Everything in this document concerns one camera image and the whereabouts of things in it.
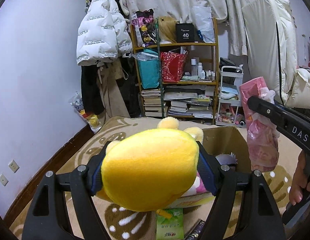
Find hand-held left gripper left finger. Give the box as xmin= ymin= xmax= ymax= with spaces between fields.
xmin=21 ymin=142 xmax=112 ymax=240

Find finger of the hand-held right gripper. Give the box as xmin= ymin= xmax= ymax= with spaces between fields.
xmin=247 ymin=96 xmax=290 ymax=133

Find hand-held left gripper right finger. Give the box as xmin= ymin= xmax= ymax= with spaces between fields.
xmin=195 ymin=141 xmax=287 ymax=240

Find white-haired purple plush doll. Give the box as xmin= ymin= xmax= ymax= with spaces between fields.
xmin=215 ymin=152 xmax=239 ymax=167

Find pink plastic doll packet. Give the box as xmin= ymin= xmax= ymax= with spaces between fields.
xmin=239 ymin=77 xmax=280 ymax=173

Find cardboard box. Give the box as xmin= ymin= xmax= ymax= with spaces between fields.
xmin=169 ymin=126 xmax=252 ymax=209

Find yellow plush toy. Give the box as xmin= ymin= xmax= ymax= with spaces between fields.
xmin=98 ymin=116 xmax=204 ymax=212

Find person's right hand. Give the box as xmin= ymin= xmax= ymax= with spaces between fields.
xmin=289 ymin=152 xmax=308 ymax=207

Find pink toys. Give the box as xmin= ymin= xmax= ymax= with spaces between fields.
xmin=217 ymin=103 xmax=243 ymax=126

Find light blue cloth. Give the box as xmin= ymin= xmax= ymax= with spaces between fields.
xmin=219 ymin=86 xmax=240 ymax=100

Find white rolling cart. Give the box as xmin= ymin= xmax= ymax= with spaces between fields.
xmin=215 ymin=65 xmax=245 ymax=127

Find black glossy packet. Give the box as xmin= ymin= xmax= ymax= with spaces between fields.
xmin=184 ymin=219 xmax=208 ymax=240

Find green snack packet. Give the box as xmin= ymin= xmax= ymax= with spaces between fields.
xmin=155 ymin=207 xmax=185 ymax=240

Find plastic bag of yellow toys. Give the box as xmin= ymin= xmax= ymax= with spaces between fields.
xmin=68 ymin=91 xmax=103 ymax=133

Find wooden shelf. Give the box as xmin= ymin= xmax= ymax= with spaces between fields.
xmin=130 ymin=17 xmax=219 ymax=126

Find wide pile of books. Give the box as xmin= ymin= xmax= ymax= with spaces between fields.
xmin=164 ymin=84 xmax=215 ymax=119

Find beige trench coat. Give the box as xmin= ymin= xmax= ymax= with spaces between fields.
xmin=96 ymin=60 xmax=132 ymax=118

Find black coat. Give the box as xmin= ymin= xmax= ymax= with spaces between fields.
xmin=80 ymin=65 xmax=106 ymax=116

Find narrow stack of books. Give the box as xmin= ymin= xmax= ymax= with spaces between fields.
xmin=141 ymin=88 xmax=167 ymax=118

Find red gift bag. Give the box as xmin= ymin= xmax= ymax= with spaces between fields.
xmin=160 ymin=51 xmax=190 ymax=84

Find clear plastic bag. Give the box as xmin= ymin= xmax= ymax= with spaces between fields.
xmin=192 ymin=6 xmax=216 ymax=43

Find black box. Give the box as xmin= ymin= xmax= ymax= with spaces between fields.
xmin=175 ymin=23 xmax=196 ymax=43

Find green pole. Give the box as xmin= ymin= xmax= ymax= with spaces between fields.
xmin=156 ymin=22 xmax=165 ymax=118

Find teal paper bag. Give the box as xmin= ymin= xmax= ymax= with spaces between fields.
xmin=133 ymin=49 xmax=161 ymax=90

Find blonde wig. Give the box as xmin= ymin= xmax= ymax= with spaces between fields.
xmin=157 ymin=16 xmax=180 ymax=44

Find black pink printed bag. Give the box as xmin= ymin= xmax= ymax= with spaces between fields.
xmin=131 ymin=9 xmax=158 ymax=47

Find white printed puffer jacket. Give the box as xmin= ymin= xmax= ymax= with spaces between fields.
xmin=76 ymin=0 xmax=133 ymax=67

